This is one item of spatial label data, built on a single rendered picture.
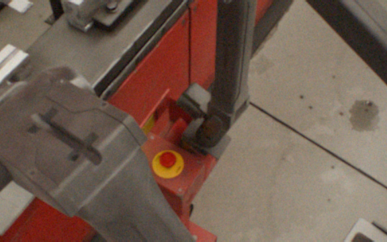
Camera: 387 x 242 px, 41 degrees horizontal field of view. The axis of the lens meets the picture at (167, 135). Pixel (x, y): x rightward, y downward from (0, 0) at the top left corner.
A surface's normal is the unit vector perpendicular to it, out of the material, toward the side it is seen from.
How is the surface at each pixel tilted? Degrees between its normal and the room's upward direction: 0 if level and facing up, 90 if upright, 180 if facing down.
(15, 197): 0
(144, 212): 52
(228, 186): 0
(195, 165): 0
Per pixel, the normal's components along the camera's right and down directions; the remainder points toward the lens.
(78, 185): 0.57, 0.13
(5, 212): -0.04, -0.51
